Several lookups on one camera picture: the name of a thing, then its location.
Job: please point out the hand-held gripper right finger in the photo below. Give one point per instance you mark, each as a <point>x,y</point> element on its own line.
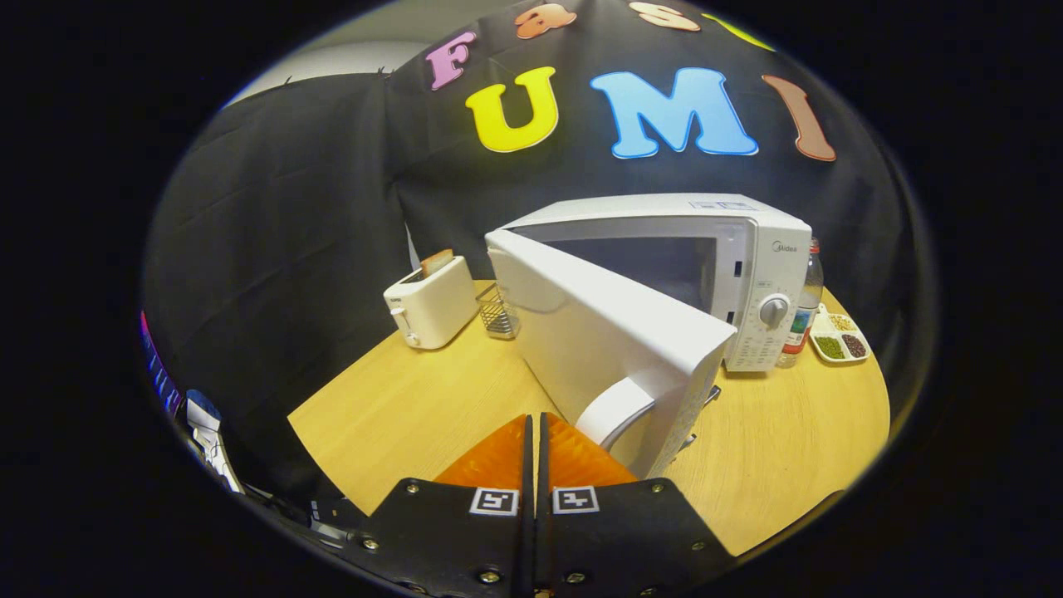
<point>623,540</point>

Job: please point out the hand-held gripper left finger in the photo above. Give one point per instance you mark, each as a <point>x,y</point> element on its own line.
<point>448,540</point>

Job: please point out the white microwave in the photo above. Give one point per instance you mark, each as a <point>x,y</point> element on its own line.
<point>598,332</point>

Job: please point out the white toaster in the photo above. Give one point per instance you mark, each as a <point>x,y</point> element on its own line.
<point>436,307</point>

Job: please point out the white and blue packet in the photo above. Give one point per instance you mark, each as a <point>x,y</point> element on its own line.
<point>203,415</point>

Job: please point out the clear plastic water bottle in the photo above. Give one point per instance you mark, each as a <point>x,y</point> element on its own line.
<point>801,328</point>

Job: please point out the brown toast slice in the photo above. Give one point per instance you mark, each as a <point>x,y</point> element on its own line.
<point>436,262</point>

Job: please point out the pile of green beans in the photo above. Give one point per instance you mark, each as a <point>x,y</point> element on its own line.
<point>830,347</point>

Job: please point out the white divided tray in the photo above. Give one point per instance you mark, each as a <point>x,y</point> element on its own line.
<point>818,322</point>

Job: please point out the pile of dark red beans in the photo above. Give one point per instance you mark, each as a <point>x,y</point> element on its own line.
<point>854,345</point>

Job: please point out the pile of yellow soybeans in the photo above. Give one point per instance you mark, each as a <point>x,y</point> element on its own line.
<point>841,322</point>

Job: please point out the purple printed box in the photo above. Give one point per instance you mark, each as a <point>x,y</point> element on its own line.
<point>158,370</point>

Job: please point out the black backdrop cloth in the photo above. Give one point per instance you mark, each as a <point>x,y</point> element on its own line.
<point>274,249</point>

